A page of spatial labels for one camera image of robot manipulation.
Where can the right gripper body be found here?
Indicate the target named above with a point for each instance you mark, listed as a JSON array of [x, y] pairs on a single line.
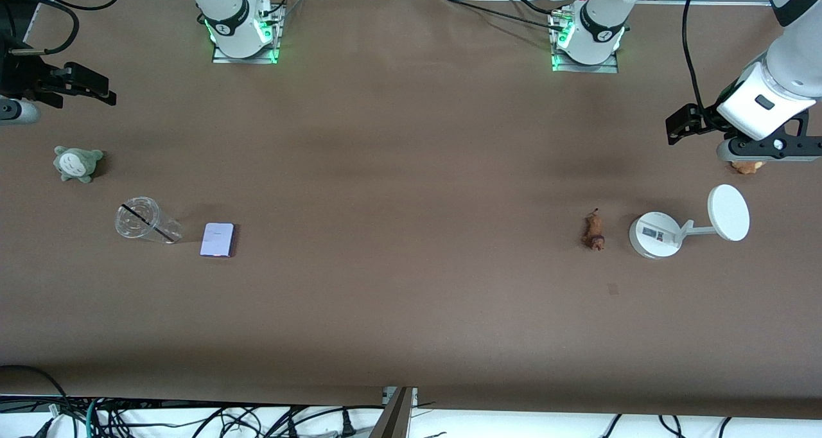
[[24, 76]]

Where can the brown lion statue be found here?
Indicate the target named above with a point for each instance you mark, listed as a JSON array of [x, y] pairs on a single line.
[[593, 231]]

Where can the small white card box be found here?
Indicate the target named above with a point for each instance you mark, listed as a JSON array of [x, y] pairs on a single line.
[[218, 239]]

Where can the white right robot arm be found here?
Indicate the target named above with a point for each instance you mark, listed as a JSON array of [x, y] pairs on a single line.
[[231, 8]]

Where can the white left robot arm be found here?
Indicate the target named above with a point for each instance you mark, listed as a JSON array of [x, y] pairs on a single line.
[[603, 14]]

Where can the small orange toy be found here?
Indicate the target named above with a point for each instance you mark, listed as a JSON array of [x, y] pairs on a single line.
[[746, 167]]

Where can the grey green plush toy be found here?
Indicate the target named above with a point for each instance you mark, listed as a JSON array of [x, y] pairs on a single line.
[[77, 164]]

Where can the white round stand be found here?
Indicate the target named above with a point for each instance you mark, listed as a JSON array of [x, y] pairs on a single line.
[[729, 213]]

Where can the clear plastic cup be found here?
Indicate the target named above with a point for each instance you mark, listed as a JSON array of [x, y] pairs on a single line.
[[138, 218]]

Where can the black straw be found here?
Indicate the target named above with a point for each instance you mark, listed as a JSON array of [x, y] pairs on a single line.
[[148, 223]]

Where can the brown table cover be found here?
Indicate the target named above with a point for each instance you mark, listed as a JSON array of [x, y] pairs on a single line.
[[411, 136]]

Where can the brown support beam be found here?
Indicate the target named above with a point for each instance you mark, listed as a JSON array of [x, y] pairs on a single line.
[[395, 419]]

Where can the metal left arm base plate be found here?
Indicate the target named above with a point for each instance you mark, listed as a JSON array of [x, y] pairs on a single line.
[[584, 69]]

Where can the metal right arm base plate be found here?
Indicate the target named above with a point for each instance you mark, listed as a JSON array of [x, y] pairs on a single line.
[[247, 60]]

